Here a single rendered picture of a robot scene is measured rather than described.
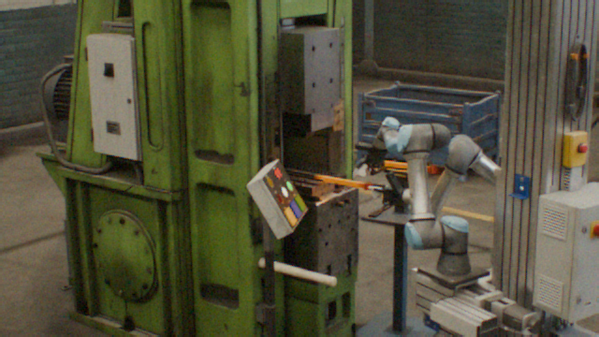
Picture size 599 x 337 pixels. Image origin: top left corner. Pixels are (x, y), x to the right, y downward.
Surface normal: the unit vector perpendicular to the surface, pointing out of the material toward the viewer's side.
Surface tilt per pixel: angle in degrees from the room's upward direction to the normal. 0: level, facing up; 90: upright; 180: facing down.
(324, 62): 90
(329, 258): 90
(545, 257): 90
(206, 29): 89
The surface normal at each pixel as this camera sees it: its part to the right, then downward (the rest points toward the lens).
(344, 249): 0.80, 0.15
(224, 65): -0.60, 0.20
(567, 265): -0.83, 0.15
